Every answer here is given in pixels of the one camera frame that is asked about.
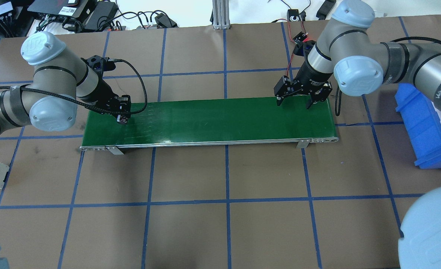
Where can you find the aluminium frame post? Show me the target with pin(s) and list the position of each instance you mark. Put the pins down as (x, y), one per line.
(220, 15)

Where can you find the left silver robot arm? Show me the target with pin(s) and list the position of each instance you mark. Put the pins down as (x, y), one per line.
(62, 82)

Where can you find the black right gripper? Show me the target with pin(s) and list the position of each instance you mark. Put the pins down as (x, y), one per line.
(312, 74)

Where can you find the blue storage bin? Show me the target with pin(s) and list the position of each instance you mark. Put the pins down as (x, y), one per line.
(423, 124)

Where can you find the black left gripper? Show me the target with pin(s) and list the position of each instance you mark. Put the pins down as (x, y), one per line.
(101, 90)

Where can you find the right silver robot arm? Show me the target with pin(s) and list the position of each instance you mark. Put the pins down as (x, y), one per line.
(360, 67)

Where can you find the black power adapter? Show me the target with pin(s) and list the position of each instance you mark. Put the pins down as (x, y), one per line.
(103, 11)

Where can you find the green conveyor belt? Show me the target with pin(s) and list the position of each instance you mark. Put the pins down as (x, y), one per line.
(215, 122)

